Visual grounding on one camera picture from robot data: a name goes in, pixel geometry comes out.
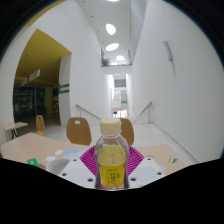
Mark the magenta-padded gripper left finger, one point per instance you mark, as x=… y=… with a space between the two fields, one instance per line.
x=76 y=173

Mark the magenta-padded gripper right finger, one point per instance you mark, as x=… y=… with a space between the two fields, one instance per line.
x=146 y=171

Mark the clear bottle with yellow drink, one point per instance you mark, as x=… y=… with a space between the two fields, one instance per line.
x=111 y=166

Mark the white ceramic mug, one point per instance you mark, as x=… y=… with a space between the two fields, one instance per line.
x=55 y=165

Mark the yellow blue sticker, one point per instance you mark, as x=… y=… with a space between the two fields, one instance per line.
x=172 y=160

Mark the wooden chair with hole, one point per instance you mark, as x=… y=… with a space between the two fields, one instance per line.
x=128 y=131
x=40 y=124
x=78 y=131

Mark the small green box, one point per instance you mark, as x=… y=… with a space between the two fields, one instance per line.
x=33 y=162

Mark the wooden stair handrail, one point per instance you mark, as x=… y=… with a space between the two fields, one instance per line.
x=144 y=110
x=87 y=111

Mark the small wooden side table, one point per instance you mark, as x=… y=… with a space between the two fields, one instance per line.
x=15 y=125

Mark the hanging white red sign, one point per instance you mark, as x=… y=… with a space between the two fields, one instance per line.
x=30 y=77

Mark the green balcony plant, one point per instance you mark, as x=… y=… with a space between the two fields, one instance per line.
x=105 y=61

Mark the oval ceiling lights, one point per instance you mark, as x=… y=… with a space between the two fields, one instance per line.
x=111 y=29

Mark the dark wall sign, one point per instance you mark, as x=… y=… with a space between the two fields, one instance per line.
x=64 y=88

